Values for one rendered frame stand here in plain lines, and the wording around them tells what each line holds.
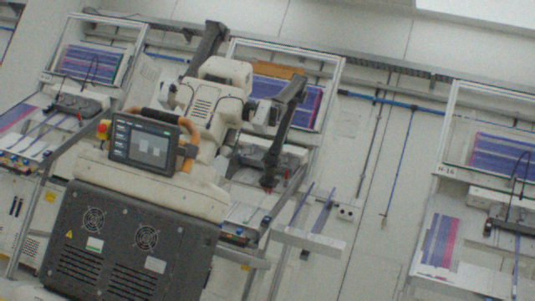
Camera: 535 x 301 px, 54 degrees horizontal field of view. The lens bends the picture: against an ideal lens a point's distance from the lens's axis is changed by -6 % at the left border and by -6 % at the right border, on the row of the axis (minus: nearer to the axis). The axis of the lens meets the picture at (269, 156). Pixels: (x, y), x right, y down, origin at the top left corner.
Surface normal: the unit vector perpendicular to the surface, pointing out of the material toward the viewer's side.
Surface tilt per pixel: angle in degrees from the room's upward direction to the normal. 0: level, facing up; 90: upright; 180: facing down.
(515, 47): 90
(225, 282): 90
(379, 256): 90
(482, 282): 45
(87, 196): 90
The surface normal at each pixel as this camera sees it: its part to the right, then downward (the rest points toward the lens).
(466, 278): 0.02, -0.84
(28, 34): -0.27, -0.23
